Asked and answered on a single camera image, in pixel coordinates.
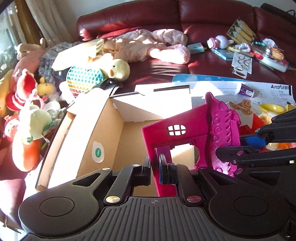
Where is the magenta toy house wall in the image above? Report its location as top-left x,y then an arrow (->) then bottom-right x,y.
142,92 -> 241,197

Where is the yellow plastic ring bowl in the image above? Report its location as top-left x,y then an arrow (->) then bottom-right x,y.
260,103 -> 284,114

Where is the white instruction sheet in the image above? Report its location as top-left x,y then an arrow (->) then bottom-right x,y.
134,74 -> 296,130

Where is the purple white small tube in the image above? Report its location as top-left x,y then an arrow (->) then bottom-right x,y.
235,83 -> 257,98

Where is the pink white plush toy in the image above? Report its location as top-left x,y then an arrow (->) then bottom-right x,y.
207,35 -> 234,49

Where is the yellow duck plush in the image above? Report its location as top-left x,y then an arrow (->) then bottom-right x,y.
88,53 -> 130,82

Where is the rainbow heart pop toy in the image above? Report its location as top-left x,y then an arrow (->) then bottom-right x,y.
66,66 -> 104,97

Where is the carrot plush toy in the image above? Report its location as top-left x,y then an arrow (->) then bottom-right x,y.
12,105 -> 52,172

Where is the teal small box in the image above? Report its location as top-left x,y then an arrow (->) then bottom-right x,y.
187,43 -> 205,55

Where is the red white plush toy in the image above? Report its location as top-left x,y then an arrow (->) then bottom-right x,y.
6,69 -> 44,111

